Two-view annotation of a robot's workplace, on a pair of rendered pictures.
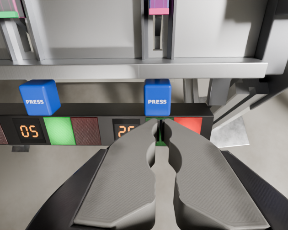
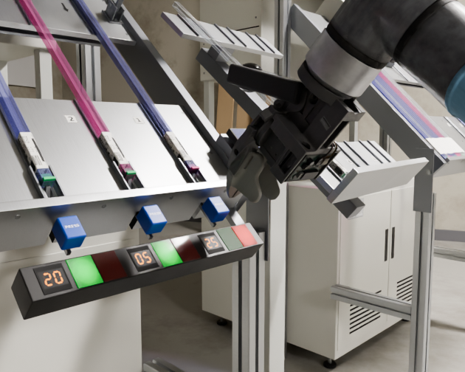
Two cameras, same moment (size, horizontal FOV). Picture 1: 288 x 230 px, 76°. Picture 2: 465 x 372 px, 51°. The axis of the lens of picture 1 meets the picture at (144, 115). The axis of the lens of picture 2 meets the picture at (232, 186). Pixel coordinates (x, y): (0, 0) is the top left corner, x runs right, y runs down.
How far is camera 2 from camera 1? 63 cm
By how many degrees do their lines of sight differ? 74
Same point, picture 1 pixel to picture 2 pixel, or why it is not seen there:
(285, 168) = not seen: outside the picture
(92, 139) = (193, 253)
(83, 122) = (180, 241)
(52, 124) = (159, 247)
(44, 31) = (142, 185)
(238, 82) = not seen: hidden behind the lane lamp
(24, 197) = not seen: outside the picture
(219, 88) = (238, 221)
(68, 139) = (176, 258)
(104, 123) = (194, 240)
